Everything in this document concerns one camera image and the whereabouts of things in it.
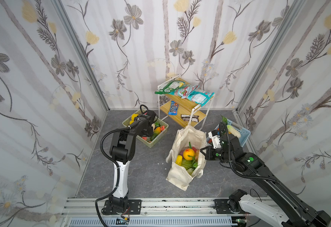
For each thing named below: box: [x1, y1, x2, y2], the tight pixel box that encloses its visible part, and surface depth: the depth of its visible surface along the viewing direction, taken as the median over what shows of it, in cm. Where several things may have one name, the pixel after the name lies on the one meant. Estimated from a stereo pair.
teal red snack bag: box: [173, 84, 201, 99], surface depth 80 cm
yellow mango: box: [175, 154, 183, 166], surface depth 83 cm
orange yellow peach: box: [182, 148, 196, 161], surface depth 82 cm
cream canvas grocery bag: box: [165, 123, 207, 192], surface depth 79 cm
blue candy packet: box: [168, 100, 179, 116], surface depth 98 cm
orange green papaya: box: [150, 126, 162, 141], surface depth 103 cm
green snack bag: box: [154, 80, 186, 95], surface depth 83 cm
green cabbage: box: [181, 157, 193, 171], surface depth 83 cm
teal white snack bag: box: [187, 89, 216, 107], surface depth 78 cm
